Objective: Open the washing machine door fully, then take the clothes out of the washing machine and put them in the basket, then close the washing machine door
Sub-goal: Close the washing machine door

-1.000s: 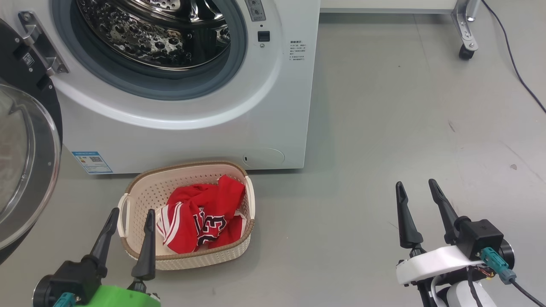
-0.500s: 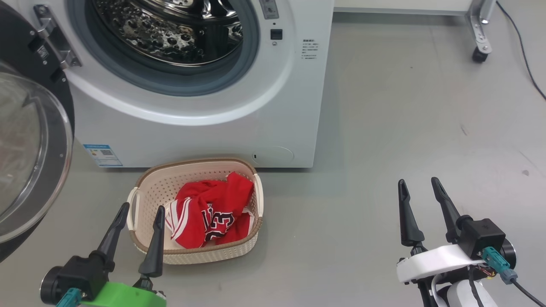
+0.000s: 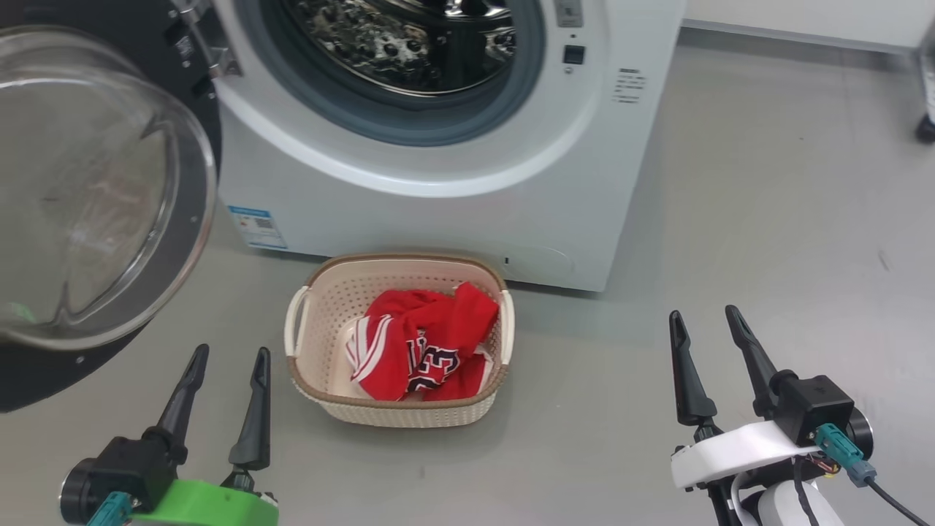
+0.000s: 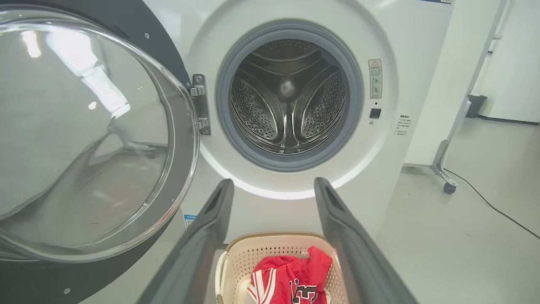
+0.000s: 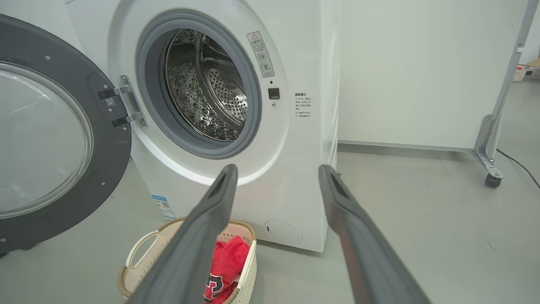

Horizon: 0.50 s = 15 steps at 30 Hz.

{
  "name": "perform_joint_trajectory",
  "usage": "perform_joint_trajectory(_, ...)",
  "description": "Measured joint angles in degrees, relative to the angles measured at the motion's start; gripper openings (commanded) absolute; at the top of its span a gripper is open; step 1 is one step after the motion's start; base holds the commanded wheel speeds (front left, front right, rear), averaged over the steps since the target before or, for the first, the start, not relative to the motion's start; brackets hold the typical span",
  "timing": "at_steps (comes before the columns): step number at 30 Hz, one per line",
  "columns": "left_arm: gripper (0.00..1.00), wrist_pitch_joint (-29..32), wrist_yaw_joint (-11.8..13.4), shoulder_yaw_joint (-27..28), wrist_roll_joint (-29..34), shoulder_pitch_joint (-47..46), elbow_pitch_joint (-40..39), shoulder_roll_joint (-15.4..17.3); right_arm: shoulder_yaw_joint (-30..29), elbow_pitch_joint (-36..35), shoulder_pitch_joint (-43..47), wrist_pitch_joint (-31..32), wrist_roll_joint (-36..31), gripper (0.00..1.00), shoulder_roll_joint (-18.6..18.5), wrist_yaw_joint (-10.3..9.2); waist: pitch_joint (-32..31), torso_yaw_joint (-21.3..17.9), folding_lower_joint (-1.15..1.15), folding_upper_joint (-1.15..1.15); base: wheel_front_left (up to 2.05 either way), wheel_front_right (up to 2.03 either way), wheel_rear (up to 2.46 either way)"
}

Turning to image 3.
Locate small printed text label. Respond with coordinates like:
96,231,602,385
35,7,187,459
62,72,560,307
614,67,647,104

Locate washing machine door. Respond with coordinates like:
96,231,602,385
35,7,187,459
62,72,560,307
0,0,224,413

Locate white washing machine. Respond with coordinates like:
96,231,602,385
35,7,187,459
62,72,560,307
168,0,687,293

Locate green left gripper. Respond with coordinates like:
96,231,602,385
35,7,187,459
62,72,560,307
131,343,280,526

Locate oval filter access cover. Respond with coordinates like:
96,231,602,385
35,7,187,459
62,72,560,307
503,243,576,277

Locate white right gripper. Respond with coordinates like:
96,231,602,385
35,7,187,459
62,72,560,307
668,305,823,490

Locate red white numbered jersey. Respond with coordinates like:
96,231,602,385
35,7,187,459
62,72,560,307
345,281,501,403

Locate stainless steel washing machine drum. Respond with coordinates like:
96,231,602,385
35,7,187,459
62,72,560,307
296,0,518,97

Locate blue energy label sticker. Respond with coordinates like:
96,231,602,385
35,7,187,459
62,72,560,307
227,205,289,251

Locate red shorts with white trim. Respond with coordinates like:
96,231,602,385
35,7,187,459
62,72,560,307
438,343,499,401

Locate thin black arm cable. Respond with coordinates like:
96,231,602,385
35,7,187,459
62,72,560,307
793,457,823,526

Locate metal leg with caster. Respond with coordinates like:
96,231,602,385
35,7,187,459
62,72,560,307
915,29,935,145

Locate white partition board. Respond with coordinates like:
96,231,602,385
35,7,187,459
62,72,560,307
683,0,935,56

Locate cream perforated laundry basket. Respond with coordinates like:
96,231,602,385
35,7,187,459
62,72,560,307
283,253,516,429

